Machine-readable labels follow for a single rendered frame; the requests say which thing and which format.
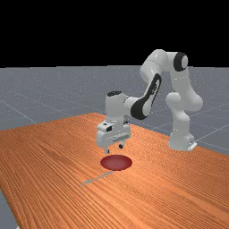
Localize red plate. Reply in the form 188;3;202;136
99;154;133;172

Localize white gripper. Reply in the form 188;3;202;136
96;118;132;155

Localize grey fork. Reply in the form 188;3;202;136
79;170;116;188

